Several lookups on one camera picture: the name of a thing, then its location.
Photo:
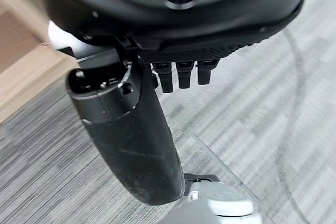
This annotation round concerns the clear transparent plastic folder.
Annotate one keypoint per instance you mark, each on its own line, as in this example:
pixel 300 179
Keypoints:
pixel 236 129

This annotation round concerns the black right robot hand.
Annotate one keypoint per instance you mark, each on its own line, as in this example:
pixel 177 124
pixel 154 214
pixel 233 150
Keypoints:
pixel 126 134

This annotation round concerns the silver robot leg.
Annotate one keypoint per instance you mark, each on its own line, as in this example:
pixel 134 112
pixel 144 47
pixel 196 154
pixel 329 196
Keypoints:
pixel 220 203

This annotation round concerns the light wooden cabinet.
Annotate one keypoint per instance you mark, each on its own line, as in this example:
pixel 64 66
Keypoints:
pixel 23 58

